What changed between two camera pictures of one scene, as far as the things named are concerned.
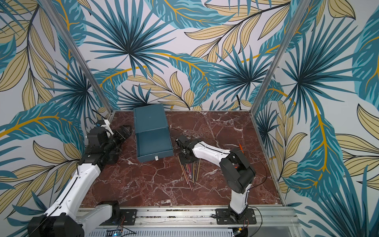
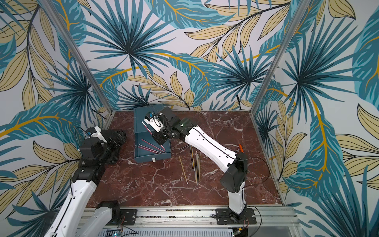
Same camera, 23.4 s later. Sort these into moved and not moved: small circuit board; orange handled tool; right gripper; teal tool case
Moved: right gripper
Not moved: orange handled tool; small circuit board; teal tool case
